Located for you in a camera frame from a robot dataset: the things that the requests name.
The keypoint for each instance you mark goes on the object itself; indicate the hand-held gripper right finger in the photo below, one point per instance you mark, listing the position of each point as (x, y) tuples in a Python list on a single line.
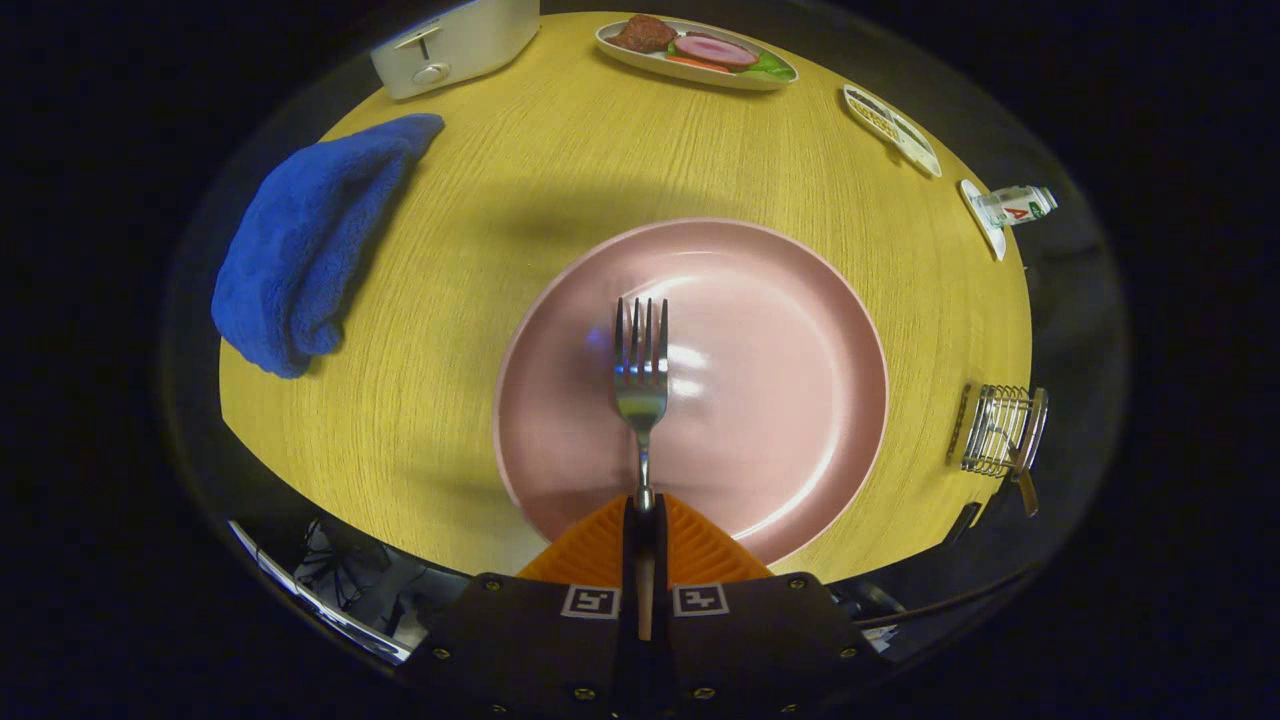
[(662, 550)]

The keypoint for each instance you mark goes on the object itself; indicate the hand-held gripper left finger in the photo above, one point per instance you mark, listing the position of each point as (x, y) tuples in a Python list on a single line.
[(626, 550)]

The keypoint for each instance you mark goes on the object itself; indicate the pink plate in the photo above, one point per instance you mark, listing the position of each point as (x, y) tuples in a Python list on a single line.
[(770, 400)]

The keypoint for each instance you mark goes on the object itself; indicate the black table clamp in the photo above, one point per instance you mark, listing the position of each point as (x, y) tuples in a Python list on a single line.
[(965, 522)]

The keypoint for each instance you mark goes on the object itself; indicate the blue towel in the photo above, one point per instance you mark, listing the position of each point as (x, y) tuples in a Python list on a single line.
[(300, 240)]

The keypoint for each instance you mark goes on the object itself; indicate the white square coaster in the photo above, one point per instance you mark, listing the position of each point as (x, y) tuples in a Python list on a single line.
[(985, 225)]

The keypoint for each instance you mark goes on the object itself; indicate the white divided dish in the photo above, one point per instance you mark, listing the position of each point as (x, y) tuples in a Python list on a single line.
[(895, 130)]

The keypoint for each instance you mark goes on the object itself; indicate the white round food plate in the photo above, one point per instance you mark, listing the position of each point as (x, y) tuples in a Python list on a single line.
[(650, 65)]

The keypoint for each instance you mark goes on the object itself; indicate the red tomato slice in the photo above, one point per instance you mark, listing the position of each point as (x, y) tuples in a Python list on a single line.
[(700, 64)]

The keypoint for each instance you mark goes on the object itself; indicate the white drink bottle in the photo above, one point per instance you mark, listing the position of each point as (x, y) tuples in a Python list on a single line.
[(1015, 206)]

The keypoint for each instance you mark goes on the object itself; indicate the green lettuce leaf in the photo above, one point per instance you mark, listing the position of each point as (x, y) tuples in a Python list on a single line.
[(772, 68)]

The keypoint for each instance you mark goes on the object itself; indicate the pink ham slice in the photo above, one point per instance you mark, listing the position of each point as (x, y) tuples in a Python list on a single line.
[(715, 50)]

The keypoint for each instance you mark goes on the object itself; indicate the long brown meat piece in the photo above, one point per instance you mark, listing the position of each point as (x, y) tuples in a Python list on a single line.
[(645, 33)]

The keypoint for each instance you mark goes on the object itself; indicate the white toaster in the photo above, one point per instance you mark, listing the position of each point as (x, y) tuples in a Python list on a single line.
[(470, 40)]

